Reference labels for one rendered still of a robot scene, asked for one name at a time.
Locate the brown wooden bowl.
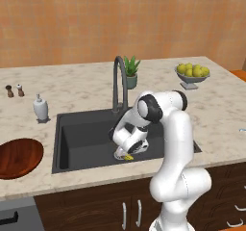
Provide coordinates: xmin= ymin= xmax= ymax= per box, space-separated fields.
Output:
xmin=0 ymin=138 xmax=45 ymax=181

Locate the dark wood cupboard door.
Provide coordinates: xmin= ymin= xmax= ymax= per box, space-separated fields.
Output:
xmin=34 ymin=186 xmax=133 ymax=231
xmin=130 ymin=178 xmax=165 ymax=231

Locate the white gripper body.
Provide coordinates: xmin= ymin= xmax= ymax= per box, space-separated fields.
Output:
xmin=114 ymin=144 xmax=131 ymax=160

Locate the grey fruit bowl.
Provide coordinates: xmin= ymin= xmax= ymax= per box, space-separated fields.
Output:
xmin=174 ymin=66 xmax=211 ymax=91

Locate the white soap dispenser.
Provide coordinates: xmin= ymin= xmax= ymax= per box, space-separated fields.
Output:
xmin=33 ymin=93 xmax=51 ymax=124

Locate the silver cupboard handle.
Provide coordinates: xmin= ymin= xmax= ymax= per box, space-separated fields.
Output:
xmin=135 ymin=199 xmax=143 ymax=228
xmin=121 ymin=202 xmax=128 ymax=231

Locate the dark grey sink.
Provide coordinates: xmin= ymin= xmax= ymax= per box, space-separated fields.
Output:
xmin=51 ymin=107 xmax=203 ymax=174

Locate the dark grey tap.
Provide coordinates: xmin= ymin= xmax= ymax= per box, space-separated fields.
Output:
xmin=111 ymin=55 xmax=130 ymax=115

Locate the dark wood drawer unit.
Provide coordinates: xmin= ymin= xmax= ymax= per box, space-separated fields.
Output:
xmin=186 ymin=162 xmax=246 ymax=231

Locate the grey dishwasher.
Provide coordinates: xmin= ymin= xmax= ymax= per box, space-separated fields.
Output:
xmin=0 ymin=195 xmax=46 ymax=231

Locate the black dishwasher handle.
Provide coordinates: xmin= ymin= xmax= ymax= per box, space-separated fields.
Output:
xmin=0 ymin=211 xmax=19 ymax=226

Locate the white-topped salt shaker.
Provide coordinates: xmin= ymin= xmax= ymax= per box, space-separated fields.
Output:
xmin=15 ymin=83 xmax=26 ymax=98

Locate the green potted plant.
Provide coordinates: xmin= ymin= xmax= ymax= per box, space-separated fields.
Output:
xmin=120 ymin=55 xmax=142 ymax=90

